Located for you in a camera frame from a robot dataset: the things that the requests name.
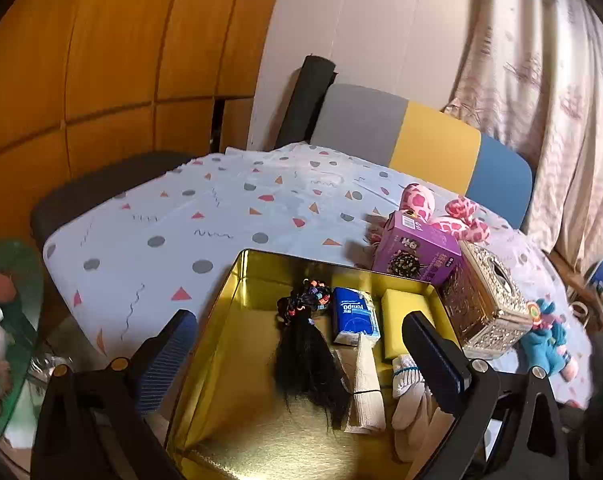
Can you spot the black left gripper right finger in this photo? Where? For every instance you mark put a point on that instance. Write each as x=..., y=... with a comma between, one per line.
x=442, y=364

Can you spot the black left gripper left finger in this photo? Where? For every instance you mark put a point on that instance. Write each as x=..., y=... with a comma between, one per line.
x=159, y=359

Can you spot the beige knitted cloth roll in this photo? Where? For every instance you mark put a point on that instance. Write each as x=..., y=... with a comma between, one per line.
x=365, y=408

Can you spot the black braided hair wig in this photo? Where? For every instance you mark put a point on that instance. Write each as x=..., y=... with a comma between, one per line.
x=304, y=365

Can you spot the white glove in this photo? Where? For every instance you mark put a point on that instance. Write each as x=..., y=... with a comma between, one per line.
x=416, y=422

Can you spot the blue plush toy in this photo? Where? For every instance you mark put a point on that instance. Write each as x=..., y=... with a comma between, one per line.
x=545, y=345

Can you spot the patterned plastic tablecloth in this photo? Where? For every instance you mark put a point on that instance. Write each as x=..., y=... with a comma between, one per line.
x=124, y=267

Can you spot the blue tissue pack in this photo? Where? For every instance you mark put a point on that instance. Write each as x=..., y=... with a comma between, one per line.
x=354, y=316

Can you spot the purple cardboard box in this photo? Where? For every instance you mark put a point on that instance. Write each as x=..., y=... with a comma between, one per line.
x=412, y=249

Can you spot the pink spotted plush toy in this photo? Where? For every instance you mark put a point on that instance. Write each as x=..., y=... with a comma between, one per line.
x=460, y=219

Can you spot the grey yellow blue chair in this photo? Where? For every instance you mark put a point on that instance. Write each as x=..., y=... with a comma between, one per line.
x=405, y=136

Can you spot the beige patterned curtain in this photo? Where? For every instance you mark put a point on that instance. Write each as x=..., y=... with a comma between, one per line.
x=533, y=80

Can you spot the wooden wardrobe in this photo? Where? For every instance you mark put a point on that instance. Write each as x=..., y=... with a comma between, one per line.
x=84, y=83

